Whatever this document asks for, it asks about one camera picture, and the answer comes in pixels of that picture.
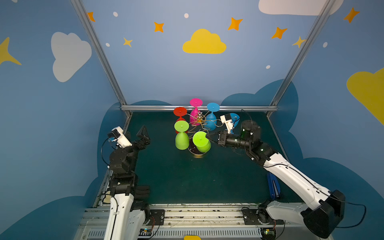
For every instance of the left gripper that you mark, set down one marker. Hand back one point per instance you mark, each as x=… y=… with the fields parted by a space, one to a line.
x=134 y=145

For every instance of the rear frame bar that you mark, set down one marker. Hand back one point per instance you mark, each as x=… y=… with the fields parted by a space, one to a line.
x=164 y=108

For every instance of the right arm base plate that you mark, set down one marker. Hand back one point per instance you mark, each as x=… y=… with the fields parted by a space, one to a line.
x=258 y=217

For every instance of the pink wine glass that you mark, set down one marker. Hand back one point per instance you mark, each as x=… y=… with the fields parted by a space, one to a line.
x=195 y=112

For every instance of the frame post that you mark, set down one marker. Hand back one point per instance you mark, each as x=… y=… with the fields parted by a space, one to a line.
x=88 y=26
x=304 y=50

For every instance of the aluminium rail base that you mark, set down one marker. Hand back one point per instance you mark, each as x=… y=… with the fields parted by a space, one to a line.
x=217 y=222

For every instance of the black glove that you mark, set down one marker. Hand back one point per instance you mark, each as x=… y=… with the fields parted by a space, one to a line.
x=142 y=192

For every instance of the gold wire glass rack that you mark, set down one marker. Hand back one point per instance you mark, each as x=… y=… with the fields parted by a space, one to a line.
x=194 y=129

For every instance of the right frame post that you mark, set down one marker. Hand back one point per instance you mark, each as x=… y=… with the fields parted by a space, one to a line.
x=304 y=50

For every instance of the blue tool at table edge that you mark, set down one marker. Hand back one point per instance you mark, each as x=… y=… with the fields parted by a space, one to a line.
x=274 y=186

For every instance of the yellow object at bottom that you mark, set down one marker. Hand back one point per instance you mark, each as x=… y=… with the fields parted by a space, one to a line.
x=192 y=238

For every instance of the circuit board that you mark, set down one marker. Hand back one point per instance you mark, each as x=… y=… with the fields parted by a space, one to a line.
x=145 y=232
x=268 y=234

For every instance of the left frame post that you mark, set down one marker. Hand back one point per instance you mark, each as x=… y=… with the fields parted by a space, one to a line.
x=88 y=26

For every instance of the green wine glass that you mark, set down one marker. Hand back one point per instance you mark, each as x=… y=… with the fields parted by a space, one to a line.
x=182 y=138
x=201 y=141

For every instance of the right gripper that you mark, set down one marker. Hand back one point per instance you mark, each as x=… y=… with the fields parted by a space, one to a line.
x=222 y=139

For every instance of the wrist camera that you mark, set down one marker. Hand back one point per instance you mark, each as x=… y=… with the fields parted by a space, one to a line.
x=227 y=121
x=117 y=134

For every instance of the right circuit board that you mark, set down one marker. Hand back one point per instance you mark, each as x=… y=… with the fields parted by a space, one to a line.
x=268 y=234

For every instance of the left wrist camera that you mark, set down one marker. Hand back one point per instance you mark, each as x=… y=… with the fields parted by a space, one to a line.
x=117 y=134

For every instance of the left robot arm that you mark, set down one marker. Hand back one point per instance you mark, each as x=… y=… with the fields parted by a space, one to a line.
x=129 y=209

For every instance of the blue wine glass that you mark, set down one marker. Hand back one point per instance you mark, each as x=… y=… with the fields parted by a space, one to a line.
x=211 y=119
x=235 y=119

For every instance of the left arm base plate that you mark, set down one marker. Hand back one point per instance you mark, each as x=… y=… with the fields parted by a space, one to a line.
x=157 y=218

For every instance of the left circuit board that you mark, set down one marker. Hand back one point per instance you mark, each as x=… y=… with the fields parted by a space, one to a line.
x=145 y=232

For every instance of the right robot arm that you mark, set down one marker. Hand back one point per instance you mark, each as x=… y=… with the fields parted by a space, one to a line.
x=321 y=211

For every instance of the red wine glass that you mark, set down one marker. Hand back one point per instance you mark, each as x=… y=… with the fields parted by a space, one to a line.
x=180 y=112

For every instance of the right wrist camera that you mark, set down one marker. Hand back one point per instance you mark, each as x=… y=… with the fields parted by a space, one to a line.
x=227 y=121

